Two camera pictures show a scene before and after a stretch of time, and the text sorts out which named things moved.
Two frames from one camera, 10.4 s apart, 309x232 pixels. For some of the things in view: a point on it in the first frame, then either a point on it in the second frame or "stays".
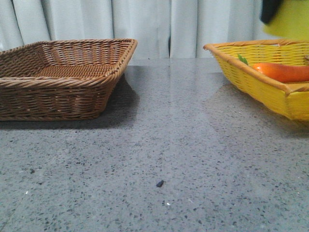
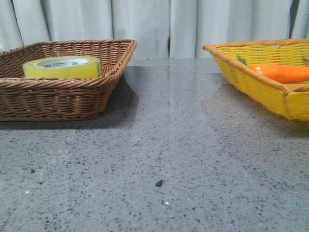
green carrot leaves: [244, 60] stays
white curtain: [163, 29] stays
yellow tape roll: [291, 21] → [63, 66]
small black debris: [160, 183] stays
